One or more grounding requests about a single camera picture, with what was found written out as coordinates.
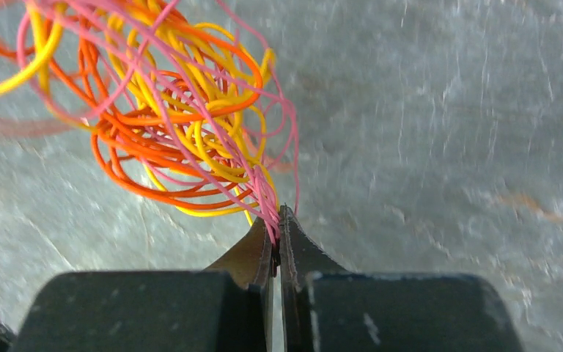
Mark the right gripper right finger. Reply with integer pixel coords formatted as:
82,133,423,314
279,206,523,351

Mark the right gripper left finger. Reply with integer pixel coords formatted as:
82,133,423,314
12,220,273,351

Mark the yellow cable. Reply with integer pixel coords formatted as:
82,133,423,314
0,0,281,227

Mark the orange cable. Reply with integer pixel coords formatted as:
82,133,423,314
0,0,265,210

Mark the pink cable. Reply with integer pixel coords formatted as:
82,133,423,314
14,0,302,244

